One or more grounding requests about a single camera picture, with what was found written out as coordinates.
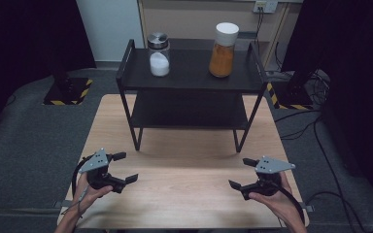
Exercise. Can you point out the black two-tier metal shelf rack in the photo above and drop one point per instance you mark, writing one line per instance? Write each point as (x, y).
(191, 84)

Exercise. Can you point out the orange spice jar white lid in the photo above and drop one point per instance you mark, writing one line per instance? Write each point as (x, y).
(221, 61)

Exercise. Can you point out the dark curtain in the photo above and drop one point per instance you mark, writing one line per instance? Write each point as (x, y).
(29, 42)
(359, 64)

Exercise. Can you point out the person's left hand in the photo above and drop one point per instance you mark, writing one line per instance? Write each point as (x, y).
(85, 195)

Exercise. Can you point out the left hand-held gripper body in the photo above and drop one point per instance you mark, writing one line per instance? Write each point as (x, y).
(95, 161)

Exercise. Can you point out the person's right hand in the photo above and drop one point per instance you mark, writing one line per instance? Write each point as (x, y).
(281, 204)

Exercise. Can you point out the grey metal table bracket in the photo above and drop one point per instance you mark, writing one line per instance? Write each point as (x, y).
(307, 207)
(61, 204)

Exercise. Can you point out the glass salt shaker silver lid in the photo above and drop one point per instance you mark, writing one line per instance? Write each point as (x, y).
(159, 64)

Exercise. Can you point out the white wall socket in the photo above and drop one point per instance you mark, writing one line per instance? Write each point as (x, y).
(265, 6)

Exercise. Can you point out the black stand with striped base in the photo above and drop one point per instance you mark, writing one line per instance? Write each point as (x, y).
(66, 92)
(291, 95)

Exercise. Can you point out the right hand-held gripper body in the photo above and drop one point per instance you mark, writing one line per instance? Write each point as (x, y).
(272, 165)

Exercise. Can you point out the beige wooden cabinet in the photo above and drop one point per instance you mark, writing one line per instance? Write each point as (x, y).
(187, 19)

